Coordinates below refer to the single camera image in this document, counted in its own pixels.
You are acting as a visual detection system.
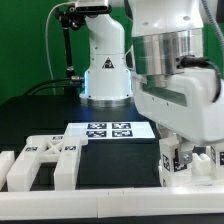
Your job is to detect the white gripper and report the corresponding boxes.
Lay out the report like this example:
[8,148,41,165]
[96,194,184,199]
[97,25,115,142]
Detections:
[132,68,224,165]

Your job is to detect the white chair seat block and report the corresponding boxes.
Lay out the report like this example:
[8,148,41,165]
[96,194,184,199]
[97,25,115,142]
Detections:
[159,151,224,188]

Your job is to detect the white chair back frame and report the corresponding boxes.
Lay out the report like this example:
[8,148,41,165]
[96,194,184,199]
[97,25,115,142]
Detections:
[6,135,88,192]

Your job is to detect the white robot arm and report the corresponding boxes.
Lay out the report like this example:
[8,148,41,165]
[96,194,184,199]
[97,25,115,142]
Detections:
[80,0,224,146]

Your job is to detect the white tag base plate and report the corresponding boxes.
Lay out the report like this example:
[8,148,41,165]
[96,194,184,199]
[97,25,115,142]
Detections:
[65,122,155,140]

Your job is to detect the white front wall bar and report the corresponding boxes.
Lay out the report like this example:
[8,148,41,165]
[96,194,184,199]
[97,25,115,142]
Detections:
[0,186,224,220]

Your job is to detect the white wall bar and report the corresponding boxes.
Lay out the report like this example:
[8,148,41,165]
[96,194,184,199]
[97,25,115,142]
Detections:
[0,151,15,190]
[0,186,224,220]

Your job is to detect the black cable bundle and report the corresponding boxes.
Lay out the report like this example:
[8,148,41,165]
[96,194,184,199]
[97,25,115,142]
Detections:
[22,75,85,97]

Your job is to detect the black overhead camera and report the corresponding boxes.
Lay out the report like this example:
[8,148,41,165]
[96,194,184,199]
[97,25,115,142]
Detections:
[72,0,111,14]

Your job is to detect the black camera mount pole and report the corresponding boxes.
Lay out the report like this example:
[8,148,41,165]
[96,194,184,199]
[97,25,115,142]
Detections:
[54,6,88,98]

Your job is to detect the white left wall bar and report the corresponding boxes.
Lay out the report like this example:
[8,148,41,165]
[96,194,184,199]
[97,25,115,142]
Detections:
[0,151,15,190]

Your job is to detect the white cable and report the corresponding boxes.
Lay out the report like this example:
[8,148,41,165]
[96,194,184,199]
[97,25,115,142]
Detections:
[44,1,77,96]

